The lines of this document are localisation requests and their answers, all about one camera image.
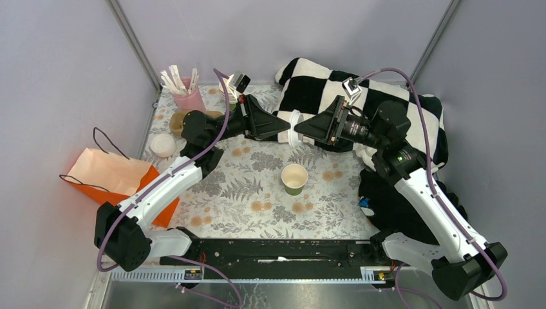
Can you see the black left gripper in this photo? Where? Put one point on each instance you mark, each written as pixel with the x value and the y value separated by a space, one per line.
pixel 254 120

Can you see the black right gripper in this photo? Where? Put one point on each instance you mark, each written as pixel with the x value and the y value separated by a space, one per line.
pixel 322 127

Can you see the green paper coffee cup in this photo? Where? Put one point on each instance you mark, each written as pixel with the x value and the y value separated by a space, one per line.
pixel 294 177

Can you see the white plastic cup lid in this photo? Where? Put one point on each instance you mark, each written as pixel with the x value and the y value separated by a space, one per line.
pixel 295 139

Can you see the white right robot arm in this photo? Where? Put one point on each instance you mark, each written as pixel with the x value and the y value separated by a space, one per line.
pixel 462 260

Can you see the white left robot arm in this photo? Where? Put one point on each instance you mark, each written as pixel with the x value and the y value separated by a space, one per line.
pixel 122 230

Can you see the black white checkered blanket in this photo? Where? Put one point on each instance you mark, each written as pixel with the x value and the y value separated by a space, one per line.
pixel 310 88

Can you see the stack of green paper cups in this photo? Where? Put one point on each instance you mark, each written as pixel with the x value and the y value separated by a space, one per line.
pixel 232 93

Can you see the pink straw holder cup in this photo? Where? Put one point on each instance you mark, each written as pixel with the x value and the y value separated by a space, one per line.
pixel 192 101

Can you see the floral patterned table mat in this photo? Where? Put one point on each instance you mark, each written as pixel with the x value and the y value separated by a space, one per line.
pixel 244 196

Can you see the brown cardboard cup carrier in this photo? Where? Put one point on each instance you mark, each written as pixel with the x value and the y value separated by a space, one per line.
pixel 176 123

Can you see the black cloth bundle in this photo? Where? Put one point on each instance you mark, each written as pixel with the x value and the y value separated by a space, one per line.
pixel 387 209

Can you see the orange paper bag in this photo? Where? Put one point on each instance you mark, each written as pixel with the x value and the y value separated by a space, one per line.
pixel 108 176

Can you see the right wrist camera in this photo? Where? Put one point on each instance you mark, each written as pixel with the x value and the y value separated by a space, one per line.
pixel 353 90

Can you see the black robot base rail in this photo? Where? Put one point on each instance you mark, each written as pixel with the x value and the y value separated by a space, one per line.
pixel 291 259

